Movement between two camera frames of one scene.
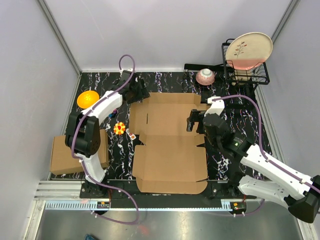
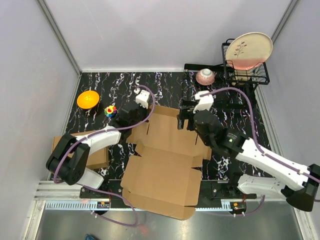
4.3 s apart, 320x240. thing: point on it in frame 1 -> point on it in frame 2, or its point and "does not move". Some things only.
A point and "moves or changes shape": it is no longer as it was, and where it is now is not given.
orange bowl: (86, 99) does not move
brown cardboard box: (168, 160) moves or changes shape
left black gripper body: (138, 94) -> (142, 113)
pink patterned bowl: (205, 77) does not move
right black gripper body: (196, 116) -> (186, 113)
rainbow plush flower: (114, 112) does not move
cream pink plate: (249, 50) does not move
